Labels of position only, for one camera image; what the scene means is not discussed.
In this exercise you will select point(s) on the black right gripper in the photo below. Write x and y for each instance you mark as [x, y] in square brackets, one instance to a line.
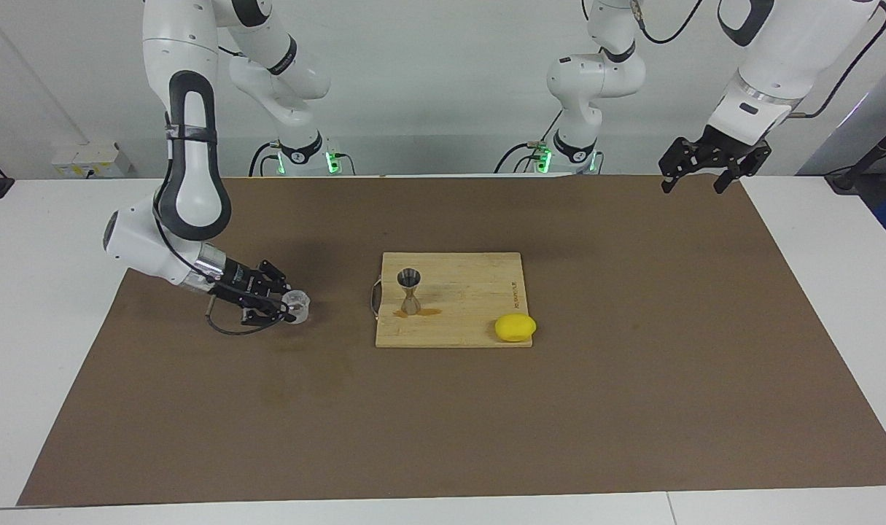
[238, 283]

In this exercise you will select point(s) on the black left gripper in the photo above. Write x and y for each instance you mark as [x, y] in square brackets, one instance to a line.
[727, 144]

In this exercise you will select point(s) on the small clear glass cup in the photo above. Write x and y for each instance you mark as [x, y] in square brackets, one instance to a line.
[297, 306]

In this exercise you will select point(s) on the steel cocktail jigger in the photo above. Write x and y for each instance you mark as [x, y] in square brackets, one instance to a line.
[410, 278]

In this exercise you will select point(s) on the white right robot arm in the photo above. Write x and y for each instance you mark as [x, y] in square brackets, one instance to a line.
[173, 36]

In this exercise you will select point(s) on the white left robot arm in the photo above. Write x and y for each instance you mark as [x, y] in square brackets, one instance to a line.
[793, 44]

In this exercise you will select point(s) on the grey slanted panel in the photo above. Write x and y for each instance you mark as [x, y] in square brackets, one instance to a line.
[833, 146]

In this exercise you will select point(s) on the brown table mat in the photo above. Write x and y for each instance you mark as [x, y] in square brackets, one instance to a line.
[267, 423]

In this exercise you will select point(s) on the black stand with pole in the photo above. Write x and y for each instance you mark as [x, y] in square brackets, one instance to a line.
[847, 179]

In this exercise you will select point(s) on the bamboo cutting board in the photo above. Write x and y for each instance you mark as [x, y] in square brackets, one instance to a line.
[472, 299]

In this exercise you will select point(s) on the yellow lemon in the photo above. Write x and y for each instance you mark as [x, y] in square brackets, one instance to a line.
[515, 327]

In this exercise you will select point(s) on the white wall socket box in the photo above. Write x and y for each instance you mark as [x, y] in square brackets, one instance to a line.
[89, 160]

